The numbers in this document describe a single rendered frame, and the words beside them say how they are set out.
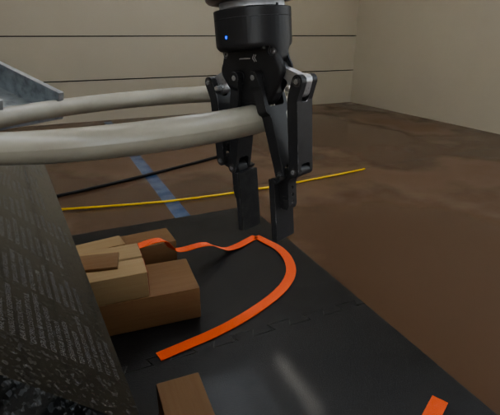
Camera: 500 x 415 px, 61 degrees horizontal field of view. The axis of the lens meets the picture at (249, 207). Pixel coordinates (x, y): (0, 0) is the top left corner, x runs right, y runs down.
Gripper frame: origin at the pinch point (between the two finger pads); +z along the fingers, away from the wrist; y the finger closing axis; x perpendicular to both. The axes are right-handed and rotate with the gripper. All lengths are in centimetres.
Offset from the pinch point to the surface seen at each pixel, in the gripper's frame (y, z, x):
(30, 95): 52, -12, 3
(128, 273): 94, 53, -30
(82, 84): 487, 6, -216
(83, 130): 5.1, -11.0, 16.6
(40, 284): 30.5, 13.3, 16.0
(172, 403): 47, 67, -11
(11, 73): 56, -16, 4
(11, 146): 9.4, -10.1, 21.3
